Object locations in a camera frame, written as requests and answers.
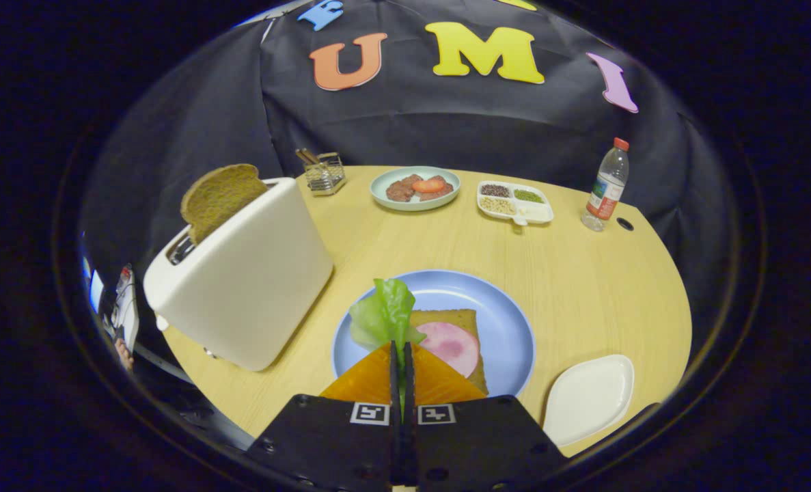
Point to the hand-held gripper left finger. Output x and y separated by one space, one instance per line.
330 444

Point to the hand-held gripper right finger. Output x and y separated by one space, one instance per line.
480 444

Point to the green lettuce leaf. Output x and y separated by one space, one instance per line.
385 318

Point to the brown toast slice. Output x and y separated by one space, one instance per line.
217 198

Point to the pink ham slice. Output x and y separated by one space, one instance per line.
453 345

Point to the white square plate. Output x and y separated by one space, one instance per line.
589 400

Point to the blue plate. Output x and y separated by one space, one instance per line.
501 321

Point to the square bread slice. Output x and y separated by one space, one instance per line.
460 318

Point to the white toaster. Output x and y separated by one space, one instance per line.
255 287

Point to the white divided spice dish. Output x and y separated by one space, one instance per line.
535 212

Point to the white object with red print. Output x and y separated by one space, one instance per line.
126 307

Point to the pale green plate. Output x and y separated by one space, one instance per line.
415 206

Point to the brown meat patty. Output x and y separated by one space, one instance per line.
400 189
443 191

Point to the clear red-capped water bottle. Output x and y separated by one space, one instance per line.
607 188

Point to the brown wooden chopsticks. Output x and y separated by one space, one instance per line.
307 156

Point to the black backdrop cloth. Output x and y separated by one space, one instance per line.
446 123

